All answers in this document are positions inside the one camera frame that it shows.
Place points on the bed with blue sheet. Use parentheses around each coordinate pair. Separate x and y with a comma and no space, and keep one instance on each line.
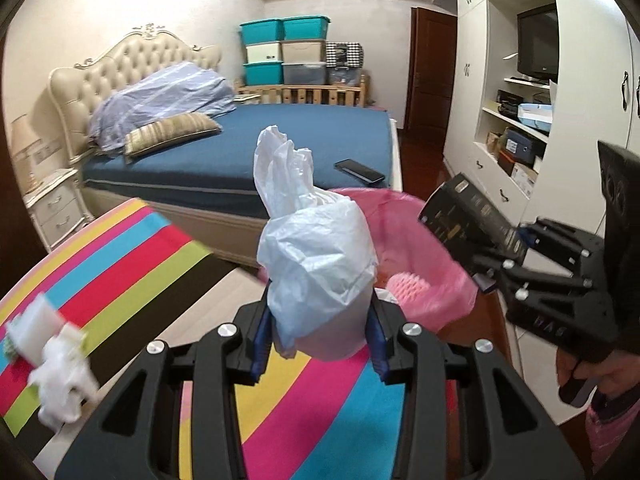
(280,150)

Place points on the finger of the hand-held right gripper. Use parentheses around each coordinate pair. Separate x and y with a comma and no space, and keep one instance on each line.
(565,245)
(540,280)

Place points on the black phone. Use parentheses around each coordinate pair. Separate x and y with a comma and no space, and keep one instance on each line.
(360,171)

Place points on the white and blue box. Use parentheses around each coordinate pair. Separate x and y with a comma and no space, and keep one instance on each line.
(536,117)

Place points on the black media player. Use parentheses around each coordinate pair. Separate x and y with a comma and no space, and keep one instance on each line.
(509,102)

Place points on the white carton with green print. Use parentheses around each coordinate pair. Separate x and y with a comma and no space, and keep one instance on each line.
(35,325)

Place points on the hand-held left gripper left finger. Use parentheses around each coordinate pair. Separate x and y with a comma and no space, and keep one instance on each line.
(260,340)

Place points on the beige tufted headboard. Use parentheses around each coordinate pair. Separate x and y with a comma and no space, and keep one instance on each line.
(130,60)

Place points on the blue safe box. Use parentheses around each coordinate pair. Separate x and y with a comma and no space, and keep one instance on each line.
(522,147)

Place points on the bin with pink bag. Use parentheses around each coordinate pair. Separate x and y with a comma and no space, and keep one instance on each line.
(440,280)

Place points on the dark wooden door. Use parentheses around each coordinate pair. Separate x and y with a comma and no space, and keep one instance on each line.
(430,70)

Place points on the black printed box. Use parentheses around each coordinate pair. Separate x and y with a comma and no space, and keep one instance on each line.
(470,220)

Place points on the beige cardboard box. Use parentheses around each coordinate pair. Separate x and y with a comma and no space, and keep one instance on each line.
(524,180)

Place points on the cream storage box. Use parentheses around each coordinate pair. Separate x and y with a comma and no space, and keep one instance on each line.
(263,53)

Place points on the person's right hand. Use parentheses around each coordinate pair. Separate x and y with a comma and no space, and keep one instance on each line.
(615,375)

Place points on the teal storage box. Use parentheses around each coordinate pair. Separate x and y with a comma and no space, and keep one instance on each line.
(261,32)
(263,74)
(306,29)

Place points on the beige storage box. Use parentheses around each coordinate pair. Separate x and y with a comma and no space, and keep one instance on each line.
(304,51)

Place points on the black television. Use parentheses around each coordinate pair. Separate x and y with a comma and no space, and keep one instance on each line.
(537,42)

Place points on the grey clear storage box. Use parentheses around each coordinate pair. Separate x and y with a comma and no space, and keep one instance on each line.
(304,74)

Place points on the wooden crib rail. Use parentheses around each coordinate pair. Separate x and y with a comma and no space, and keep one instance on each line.
(310,95)

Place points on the rainbow striped table mat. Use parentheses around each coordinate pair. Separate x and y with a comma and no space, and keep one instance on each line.
(125,270)

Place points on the white nightstand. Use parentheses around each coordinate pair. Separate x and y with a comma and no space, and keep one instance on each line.
(57,210)

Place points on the houndstooth bag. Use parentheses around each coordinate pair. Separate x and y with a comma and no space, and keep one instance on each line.
(344,55)

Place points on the smooth white plastic bag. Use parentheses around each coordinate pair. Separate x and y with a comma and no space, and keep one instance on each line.
(310,240)

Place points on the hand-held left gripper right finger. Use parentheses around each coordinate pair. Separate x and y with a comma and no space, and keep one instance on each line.
(377,345)

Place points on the white built-in wardrobe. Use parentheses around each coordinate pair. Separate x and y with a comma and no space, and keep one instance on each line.
(470,110)

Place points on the crumpled white plastic bag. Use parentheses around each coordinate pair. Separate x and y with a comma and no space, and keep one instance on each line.
(65,380)

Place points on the blue striped duvet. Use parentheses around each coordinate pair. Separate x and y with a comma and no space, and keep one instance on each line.
(165,100)

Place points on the gold striped pillow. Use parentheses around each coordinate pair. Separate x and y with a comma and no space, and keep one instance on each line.
(170,132)

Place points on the person's right forearm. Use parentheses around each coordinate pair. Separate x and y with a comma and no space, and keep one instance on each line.
(610,440)

